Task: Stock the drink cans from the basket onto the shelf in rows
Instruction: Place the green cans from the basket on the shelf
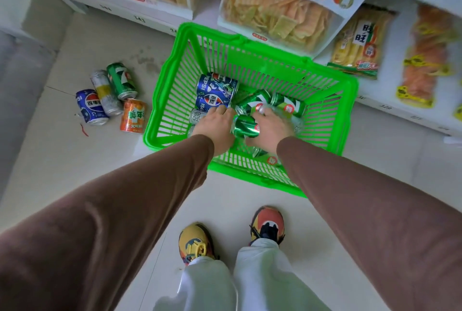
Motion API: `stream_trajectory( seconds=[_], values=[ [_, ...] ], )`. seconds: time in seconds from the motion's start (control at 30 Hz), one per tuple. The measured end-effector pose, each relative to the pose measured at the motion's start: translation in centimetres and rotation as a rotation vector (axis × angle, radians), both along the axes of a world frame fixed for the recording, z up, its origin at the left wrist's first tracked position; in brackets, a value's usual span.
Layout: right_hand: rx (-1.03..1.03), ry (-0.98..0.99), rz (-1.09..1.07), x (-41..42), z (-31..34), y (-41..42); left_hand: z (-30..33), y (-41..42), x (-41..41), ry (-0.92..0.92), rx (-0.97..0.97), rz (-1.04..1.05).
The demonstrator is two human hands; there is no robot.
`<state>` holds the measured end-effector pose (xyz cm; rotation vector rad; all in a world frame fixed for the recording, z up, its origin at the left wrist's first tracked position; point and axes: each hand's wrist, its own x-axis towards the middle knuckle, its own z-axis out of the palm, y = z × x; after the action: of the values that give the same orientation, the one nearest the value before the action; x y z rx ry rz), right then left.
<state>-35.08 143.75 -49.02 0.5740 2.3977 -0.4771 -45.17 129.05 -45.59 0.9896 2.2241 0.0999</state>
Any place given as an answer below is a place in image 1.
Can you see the person's left hand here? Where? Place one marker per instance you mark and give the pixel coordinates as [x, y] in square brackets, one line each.
[216, 126]

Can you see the person's right hand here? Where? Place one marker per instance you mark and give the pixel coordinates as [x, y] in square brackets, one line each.
[274, 130]

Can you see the pile of cans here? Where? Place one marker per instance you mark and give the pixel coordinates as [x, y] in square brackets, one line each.
[214, 90]

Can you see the green plastic basket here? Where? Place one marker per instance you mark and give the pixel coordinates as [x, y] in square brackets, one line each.
[350, 105]

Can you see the orange can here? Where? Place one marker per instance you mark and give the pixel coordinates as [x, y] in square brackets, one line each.
[133, 115]

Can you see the silver yellow can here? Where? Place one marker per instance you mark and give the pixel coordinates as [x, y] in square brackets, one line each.
[105, 92]

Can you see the Pepsi can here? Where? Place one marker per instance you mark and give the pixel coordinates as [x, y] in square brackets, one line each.
[92, 106]

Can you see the person's left forearm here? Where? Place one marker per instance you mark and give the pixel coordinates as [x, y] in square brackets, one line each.
[101, 235]

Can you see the person's right forearm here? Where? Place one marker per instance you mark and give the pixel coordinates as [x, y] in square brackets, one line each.
[379, 227]

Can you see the person's right leg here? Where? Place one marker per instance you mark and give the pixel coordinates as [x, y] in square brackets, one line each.
[270, 278]

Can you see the person's leg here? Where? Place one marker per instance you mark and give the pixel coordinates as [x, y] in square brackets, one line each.
[270, 278]
[205, 285]

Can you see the person's left leg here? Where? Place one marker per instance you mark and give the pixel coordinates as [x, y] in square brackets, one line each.
[205, 285]

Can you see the red right shoe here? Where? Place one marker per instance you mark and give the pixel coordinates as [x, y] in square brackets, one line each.
[267, 222]

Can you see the yellow left shoe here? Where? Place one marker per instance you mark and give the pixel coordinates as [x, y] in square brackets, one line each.
[195, 242]

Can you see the yellow rice cracker packet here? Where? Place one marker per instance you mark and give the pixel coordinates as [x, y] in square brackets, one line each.
[361, 43]

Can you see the small red scrap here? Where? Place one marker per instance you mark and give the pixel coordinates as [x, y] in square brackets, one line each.
[84, 130]

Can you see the orange snack packet yellow label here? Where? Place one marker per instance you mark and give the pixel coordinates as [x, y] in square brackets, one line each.
[426, 58]

